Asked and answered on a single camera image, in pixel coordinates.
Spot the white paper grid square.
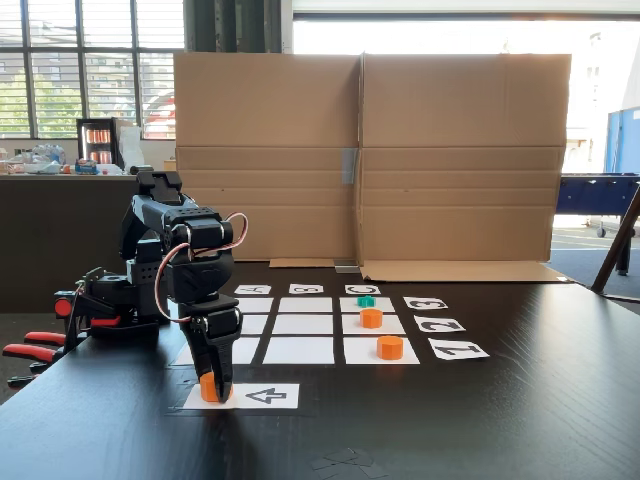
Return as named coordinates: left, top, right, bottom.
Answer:
left=262, top=337, right=336, bottom=365
left=238, top=314, right=269, bottom=335
left=234, top=297, right=275, bottom=314
left=277, top=297, right=334, bottom=314
left=340, top=314, right=407, bottom=335
left=272, top=314, right=334, bottom=335
left=343, top=337, right=421, bottom=366
left=339, top=297, right=397, bottom=314

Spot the white arrow paper sheet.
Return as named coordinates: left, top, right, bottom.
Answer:
left=182, top=383, right=300, bottom=410

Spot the black red bar clamp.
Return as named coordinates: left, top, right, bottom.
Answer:
left=53, top=279, right=124, bottom=354

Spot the white plastic bag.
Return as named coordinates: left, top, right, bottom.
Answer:
left=118, top=125, right=146, bottom=174

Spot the dark counter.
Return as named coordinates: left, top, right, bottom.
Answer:
left=0, top=173, right=177, bottom=314

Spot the black mini fridge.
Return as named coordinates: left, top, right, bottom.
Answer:
left=76, top=117, right=132, bottom=172

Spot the clear plastic bags pile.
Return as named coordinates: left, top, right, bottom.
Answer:
left=9, top=143, right=69, bottom=175

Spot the paper label number 3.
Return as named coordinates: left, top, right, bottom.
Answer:
left=402, top=296, right=449, bottom=311

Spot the paper label number 2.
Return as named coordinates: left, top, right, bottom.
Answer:
left=413, top=315, right=467, bottom=334

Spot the paper label number 1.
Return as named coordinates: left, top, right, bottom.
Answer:
left=427, top=338, right=490, bottom=361

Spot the window with blinds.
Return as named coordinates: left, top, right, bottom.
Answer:
left=0, top=0, right=186, bottom=140

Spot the large brown cardboard box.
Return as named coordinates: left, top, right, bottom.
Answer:
left=173, top=52, right=573, bottom=284

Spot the blue foosball table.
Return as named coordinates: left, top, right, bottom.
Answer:
left=553, top=172, right=640, bottom=276

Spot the brown wooden leg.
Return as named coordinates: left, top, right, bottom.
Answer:
left=591, top=182, right=640, bottom=294

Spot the blue container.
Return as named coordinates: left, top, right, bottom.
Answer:
left=603, top=107, right=640, bottom=175

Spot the red handled clamp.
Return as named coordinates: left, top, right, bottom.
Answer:
left=2, top=330, right=69, bottom=389

